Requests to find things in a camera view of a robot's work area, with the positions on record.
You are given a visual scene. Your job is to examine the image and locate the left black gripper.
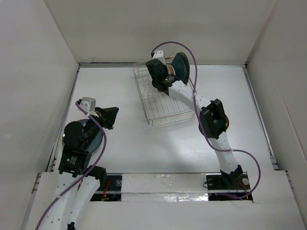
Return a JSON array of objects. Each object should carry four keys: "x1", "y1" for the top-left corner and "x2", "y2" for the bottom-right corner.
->
[{"x1": 83, "y1": 105, "x2": 119, "y2": 149}]

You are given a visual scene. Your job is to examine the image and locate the shiny gold cream plate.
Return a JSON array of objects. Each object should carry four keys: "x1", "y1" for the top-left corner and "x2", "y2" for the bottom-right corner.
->
[{"x1": 166, "y1": 65, "x2": 176, "y2": 75}]

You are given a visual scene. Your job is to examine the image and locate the teal square plate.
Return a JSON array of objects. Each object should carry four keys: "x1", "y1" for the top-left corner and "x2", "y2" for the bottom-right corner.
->
[{"x1": 171, "y1": 52, "x2": 190, "y2": 85}]

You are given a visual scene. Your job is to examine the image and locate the teal round plate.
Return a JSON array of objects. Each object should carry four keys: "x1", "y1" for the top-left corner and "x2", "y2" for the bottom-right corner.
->
[{"x1": 62, "y1": 119, "x2": 103, "y2": 153}]

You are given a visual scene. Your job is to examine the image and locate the dark gold ornate plate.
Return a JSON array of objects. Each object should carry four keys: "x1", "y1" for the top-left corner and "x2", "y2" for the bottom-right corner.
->
[{"x1": 222, "y1": 115, "x2": 229, "y2": 132}]

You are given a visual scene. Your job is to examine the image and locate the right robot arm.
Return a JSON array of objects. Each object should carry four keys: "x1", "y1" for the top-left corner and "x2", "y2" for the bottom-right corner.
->
[{"x1": 146, "y1": 59, "x2": 243, "y2": 188}]

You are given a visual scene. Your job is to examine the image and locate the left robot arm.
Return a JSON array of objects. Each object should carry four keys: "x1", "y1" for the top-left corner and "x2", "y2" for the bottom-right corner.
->
[{"x1": 35, "y1": 102, "x2": 119, "y2": 230}]

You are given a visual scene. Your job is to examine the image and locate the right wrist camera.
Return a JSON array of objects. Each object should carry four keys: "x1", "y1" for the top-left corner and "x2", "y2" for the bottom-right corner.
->
[{"x1": 152, "y1": 49, "x2": 166, "y2": 65}]

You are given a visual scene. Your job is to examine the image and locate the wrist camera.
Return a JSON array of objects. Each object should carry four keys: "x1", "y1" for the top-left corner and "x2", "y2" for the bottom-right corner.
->
[
  {"x1": 78, "y1": 97, "x2": 96, "y2": 113},
  {"x1": 152, "y1": 49, "x2": 166, "y2": 65}
]

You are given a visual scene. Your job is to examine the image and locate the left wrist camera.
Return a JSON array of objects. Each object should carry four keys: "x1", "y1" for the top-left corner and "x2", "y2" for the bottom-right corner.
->
[{"x1": 78, "y1": 97, "x2": 96, "y2": 113}]

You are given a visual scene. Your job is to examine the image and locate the wire dish rack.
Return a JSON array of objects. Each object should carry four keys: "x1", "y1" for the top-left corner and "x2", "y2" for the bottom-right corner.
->
[{"x1": 132, "y1": 62, "x2": 195, "y2": 127}]

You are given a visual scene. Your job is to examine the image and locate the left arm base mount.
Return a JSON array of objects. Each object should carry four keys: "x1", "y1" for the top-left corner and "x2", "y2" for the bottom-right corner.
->
[{"x1": 91, "y1": 174, "x2": 122, "y2": 202}]

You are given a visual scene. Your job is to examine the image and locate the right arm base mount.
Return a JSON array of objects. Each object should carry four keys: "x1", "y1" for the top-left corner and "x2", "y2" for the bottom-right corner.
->
[{"x1": 203, "y1": 173, "x2": 253, "y2": 201}]

